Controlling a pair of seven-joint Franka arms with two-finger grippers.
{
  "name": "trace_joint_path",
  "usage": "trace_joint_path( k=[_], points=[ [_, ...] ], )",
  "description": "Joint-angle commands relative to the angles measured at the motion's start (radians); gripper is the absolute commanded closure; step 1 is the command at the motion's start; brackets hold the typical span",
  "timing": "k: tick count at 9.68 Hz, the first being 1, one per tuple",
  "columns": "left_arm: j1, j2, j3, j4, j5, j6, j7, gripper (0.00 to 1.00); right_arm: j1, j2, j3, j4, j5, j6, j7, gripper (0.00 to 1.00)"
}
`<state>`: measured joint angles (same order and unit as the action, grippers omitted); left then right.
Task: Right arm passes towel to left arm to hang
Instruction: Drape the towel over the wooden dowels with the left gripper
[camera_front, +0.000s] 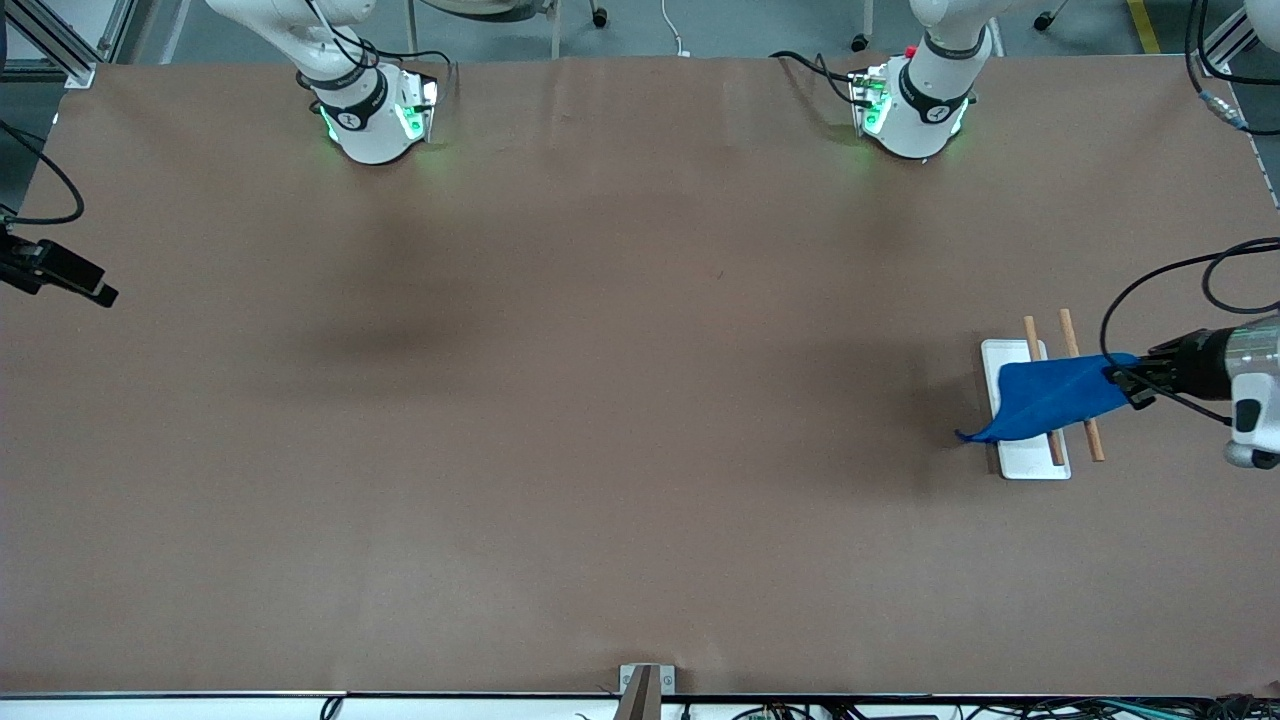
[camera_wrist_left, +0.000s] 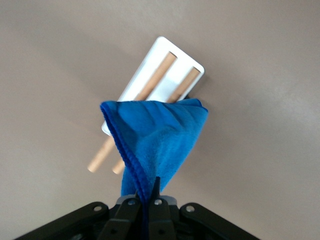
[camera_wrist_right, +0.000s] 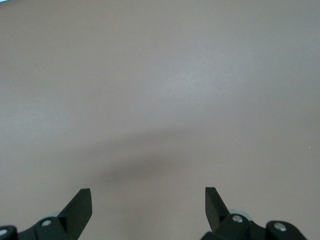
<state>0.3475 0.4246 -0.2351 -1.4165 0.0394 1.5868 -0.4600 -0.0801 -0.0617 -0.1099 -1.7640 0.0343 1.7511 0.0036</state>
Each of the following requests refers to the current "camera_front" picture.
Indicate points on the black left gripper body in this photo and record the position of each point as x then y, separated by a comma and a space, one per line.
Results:
1196, 365

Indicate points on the white towel rack wooden bars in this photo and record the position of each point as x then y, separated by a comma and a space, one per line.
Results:
1030, 460

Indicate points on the grey metal camera bracket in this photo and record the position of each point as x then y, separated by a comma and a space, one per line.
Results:
645, 690

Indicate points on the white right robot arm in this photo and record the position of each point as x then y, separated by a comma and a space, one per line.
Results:
370, 110

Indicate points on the aluminium frame profile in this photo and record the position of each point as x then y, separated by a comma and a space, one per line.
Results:
1225, 45
60, 55

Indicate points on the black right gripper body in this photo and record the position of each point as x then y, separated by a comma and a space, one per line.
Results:
42, 262

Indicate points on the grey metal chair leg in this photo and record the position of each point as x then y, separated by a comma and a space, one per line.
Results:
556, 30
411, 30

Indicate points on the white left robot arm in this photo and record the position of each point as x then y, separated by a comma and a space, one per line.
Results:
930, 95

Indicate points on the blue microfibre towel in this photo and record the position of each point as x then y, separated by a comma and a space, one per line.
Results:
1050, 400

